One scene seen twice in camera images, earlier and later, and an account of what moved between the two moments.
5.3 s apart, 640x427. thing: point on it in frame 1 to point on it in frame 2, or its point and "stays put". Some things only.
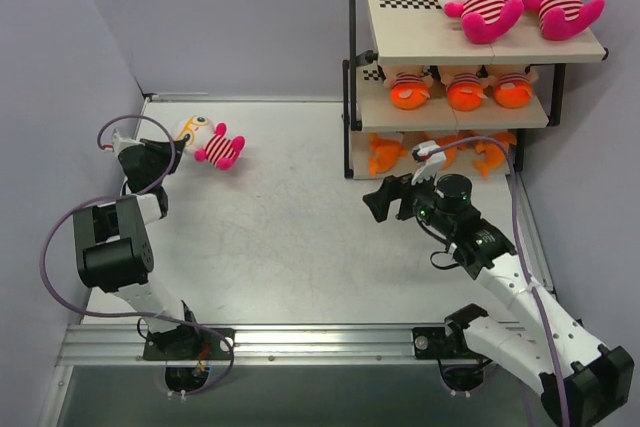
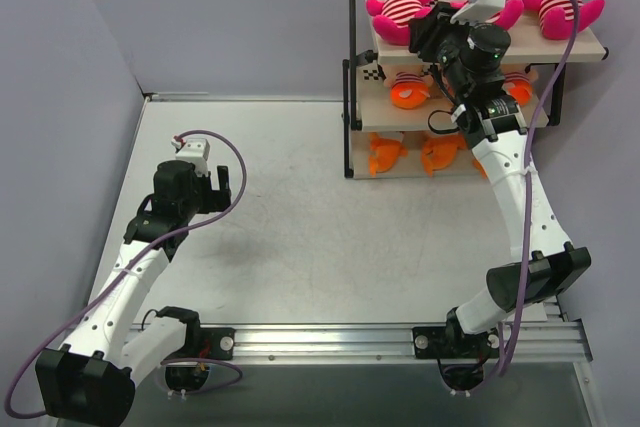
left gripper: (151, 157) to (216, 192)
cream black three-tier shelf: (420, 99) stays put
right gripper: (396, 198) to (426, 32)
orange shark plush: (450, 152) stays put
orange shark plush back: (383, 154) stays put
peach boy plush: (513, 90) stays put
